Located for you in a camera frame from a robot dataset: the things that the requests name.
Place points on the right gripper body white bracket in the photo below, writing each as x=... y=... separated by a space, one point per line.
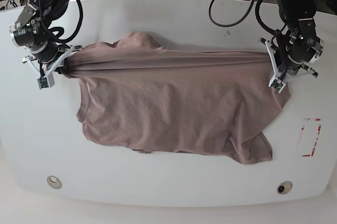
x=43 y=57

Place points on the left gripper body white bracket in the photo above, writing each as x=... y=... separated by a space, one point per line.
x=294 y=61

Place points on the mauve pink T-shirt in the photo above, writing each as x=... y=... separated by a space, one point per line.
x=139 y=95

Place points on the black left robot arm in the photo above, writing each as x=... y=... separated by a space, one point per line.
x=298 y=17

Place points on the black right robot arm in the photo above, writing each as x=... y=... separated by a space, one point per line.
x=32 y=30

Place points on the red tape rectangle marking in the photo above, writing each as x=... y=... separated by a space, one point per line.
x=309 y=136

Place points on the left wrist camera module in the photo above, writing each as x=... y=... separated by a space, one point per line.
x=277 y=84

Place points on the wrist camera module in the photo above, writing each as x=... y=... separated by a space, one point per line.
x=45 y=82
x=277 y=84

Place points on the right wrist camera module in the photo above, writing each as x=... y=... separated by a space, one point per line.
x=45 y=82

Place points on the left table cable grommet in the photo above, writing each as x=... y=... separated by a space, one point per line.
x=54 y=182

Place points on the table cable grommet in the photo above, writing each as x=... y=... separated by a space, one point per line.
x=284 y=187
x=54 y=182

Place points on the right table cable grommet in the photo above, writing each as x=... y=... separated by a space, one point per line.
x=284 y=187

